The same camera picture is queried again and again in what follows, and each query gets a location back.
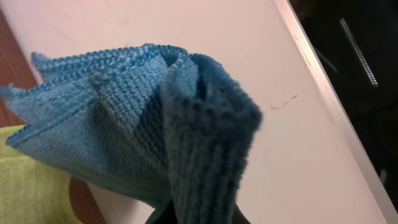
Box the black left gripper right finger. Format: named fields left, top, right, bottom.
left=231, top=204, right=251, bottom=224

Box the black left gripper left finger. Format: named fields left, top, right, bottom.
left=146, top=200, right=176, bottom=224

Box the blue microfiber cloth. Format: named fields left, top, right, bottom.
left=1, top=44, right=262, bottom=224

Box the top green folded cloth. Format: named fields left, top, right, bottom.
left=1, top=126, right=80, bottom=224

